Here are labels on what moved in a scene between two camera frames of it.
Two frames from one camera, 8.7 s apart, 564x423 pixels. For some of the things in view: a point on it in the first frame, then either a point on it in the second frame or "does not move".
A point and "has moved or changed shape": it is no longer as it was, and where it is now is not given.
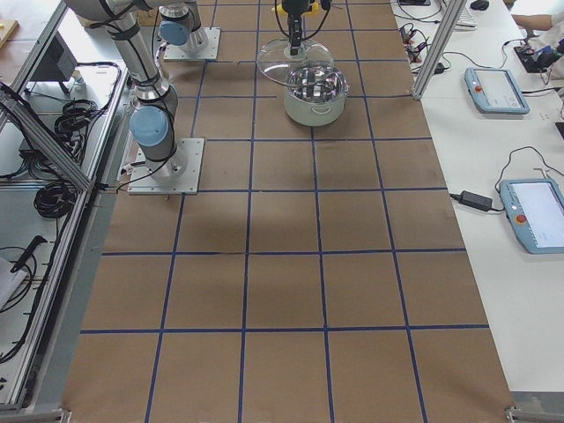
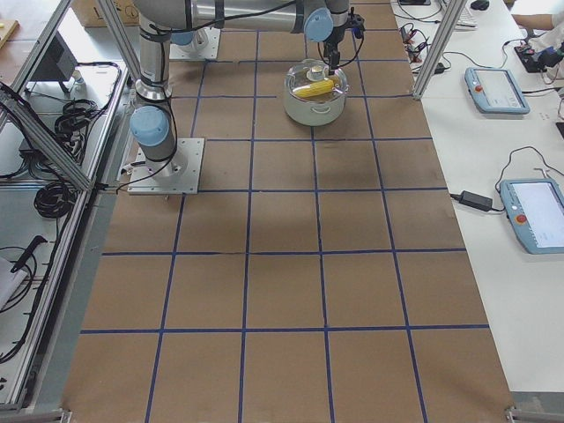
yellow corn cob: x=280 y=11 has moved or changed shape
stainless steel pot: x=315 y=96 does not move
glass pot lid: x=313 y=63 -> x=309 y=81
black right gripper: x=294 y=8 -> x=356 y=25
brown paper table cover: x=323 y=270 does not move
